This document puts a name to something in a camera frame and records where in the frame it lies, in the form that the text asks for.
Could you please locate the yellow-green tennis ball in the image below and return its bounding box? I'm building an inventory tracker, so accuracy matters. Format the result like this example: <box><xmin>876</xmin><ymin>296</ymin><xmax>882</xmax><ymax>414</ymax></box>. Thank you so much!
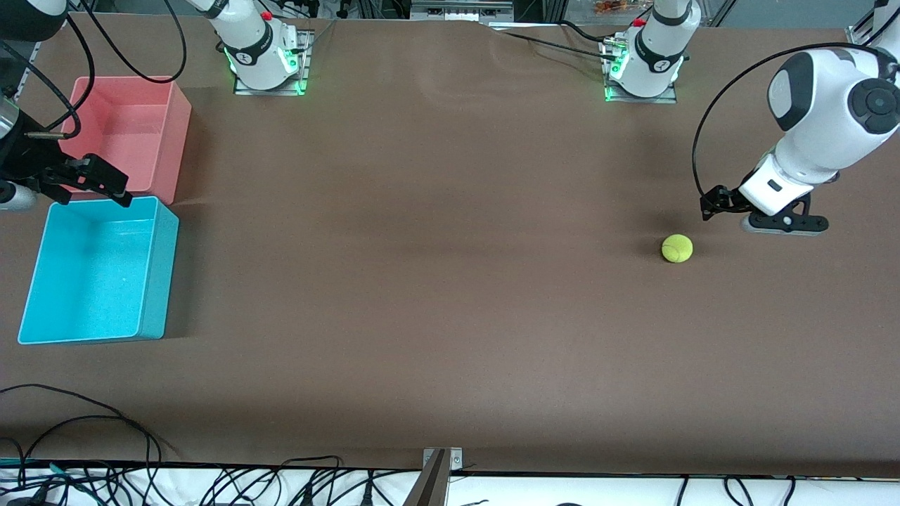
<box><xmin>661</xmin><ymin>233</ymin><xmax>694</xmax><ymax>264</ymax></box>

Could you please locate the blue plastic bin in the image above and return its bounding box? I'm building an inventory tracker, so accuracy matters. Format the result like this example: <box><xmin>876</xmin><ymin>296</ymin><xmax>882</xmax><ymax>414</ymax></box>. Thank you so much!
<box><xmin>17</xmin><ymin>195</ymin><xmax>180</xmax><ymax>346</ymax></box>

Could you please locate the pink plastic bin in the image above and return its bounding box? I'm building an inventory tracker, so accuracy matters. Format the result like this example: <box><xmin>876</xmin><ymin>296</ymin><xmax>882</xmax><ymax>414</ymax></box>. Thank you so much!
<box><xmin>56</xmin><ymin>75</ymin><xmax>193</xmax><ymax>206</ymax></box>

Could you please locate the grey metal box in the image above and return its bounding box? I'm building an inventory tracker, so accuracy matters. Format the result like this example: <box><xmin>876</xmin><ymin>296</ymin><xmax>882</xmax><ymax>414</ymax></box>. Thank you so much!
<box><xmin>410</xmin><ymin>0</ymin><xmax>515</xmax><ymax>22</ymax></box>

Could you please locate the grey metal bar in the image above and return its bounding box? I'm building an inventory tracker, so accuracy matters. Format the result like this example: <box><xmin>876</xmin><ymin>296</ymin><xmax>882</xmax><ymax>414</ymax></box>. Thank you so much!
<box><xmin>402</xmin><ymin>450</ymin><xmax>451</xmax><ymax>506</ymax></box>

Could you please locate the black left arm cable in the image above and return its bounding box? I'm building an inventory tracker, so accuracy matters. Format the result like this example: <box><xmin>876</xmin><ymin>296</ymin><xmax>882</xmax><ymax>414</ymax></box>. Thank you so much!
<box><xmin>692</xmin><ymin>42</ymin><xmax>900</xmax><ymax>205</ymax></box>

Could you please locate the long black arm cable loop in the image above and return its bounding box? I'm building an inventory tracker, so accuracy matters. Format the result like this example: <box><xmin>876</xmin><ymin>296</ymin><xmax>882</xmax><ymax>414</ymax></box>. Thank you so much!
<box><xmin>76</xmin><ymin>0</ymin><xmax>188</xmax><ymax>84</ymax></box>

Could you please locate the black cable with metal plug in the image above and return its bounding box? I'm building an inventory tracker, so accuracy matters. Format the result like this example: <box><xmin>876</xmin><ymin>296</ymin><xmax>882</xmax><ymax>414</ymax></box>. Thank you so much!
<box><xmin>21</xmin><ymin>11</ymin><xmax>95</xmax><ymax>140</ymax></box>

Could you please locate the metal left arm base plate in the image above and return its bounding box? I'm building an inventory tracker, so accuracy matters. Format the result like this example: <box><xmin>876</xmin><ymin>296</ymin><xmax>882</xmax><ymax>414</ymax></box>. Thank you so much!
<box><xmin>603</xmin><ymin>35</ymin><xmax>678</xmax><ymax>105</ymax></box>

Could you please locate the aluminium frame rail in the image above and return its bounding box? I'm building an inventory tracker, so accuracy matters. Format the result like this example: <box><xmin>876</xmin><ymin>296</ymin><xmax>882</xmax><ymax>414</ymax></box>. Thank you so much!
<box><xmin>846</xmin><ymin>0</ymin><xmax>888</xmax><ymax>47</ymax></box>

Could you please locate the thin black cable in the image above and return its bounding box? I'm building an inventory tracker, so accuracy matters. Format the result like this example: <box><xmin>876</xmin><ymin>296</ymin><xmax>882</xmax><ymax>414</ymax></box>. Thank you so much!
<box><xmin>0</xmin><ymin>383</ymin><xmax>154</xmax><ymax>468</ymax></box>
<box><xmin>15</xmin><ymin>415</ymin><xmax>164</xmax><ymax>468</ymax></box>

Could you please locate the black base cable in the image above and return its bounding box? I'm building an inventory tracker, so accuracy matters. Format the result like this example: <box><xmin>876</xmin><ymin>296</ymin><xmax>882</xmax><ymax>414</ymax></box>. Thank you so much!
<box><xmin>502</xmin><ymin>30</ymin><xmax>619</xmax><ymax>61</ymax></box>
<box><xmin>558</xmin><ymin>20</ymin><xmax>614</xmax><ymax>45</ymax></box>

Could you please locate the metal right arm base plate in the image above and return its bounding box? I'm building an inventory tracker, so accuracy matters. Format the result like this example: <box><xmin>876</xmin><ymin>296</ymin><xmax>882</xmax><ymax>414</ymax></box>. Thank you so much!
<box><xmin>233</xmin><ymin>30</ymin><xmax>314</xmax><ymax>96</ymax></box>

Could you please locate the teal braided cable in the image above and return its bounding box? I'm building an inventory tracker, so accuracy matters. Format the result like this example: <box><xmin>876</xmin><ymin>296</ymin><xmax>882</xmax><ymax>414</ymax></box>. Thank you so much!
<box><xmin>0</xmin><ymin>458</ymin><xmax>99</xmax><ymax>493</ymax></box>

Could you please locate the small metal bracket plate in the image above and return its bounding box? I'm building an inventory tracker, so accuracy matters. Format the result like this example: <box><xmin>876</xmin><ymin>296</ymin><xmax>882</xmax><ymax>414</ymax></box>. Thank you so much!
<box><xmin>423</xmin><ymin>447</ymin><xmax>464</xmax><ymax>472</ymax></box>

